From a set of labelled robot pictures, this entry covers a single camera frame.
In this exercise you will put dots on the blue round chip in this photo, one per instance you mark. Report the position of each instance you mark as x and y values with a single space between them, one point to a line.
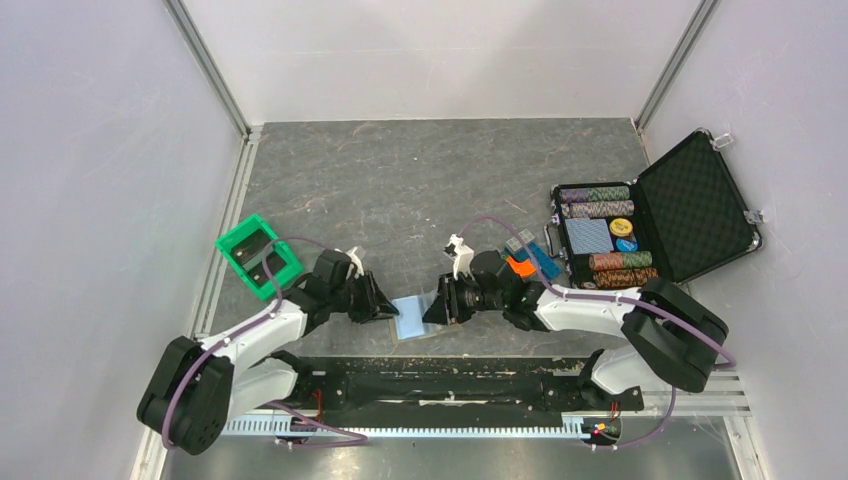
626 245

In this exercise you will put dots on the bottom poker chip row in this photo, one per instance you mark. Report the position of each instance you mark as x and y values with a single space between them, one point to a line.
624 278

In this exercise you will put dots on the grey card holder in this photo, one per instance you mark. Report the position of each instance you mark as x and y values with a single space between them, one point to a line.
408 324

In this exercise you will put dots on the poker chip row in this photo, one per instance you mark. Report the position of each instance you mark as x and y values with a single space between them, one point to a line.
624 278
599 209
620 260
595 194

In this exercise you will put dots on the top poker chip row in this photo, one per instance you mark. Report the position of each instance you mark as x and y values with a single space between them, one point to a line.
595 194

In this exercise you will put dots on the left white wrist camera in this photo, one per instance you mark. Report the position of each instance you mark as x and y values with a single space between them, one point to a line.
356 255

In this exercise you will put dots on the grey toy brick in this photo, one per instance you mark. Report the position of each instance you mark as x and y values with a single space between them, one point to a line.
525 236

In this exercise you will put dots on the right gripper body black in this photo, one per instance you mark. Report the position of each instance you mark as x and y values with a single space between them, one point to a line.
465 297

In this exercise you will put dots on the blue playing card deck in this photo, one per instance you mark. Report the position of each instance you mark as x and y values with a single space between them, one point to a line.
588 236

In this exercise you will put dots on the yellow dealer button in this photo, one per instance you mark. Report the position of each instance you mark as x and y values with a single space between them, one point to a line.
621 227

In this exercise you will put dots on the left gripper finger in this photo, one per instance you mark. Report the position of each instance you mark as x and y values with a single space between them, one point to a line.
384 309
372 291

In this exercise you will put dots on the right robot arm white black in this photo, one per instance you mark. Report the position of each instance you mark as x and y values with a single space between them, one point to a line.
671 338

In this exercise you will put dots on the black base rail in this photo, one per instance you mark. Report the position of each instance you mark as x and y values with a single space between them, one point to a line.
449 392

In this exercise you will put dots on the black poker chip case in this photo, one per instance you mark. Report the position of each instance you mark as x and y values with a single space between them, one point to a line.
689 214

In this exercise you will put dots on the green plastic bin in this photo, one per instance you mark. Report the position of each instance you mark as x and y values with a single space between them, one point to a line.
253 222

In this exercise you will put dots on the orange curved block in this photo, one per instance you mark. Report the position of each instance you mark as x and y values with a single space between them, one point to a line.
524 269

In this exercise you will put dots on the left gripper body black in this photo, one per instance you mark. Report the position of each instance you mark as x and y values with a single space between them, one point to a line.
352 298

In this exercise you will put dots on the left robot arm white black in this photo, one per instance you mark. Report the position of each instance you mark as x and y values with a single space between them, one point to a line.
198 386

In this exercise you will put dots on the blue toy brick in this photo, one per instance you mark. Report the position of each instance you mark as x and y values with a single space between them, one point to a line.
541 260

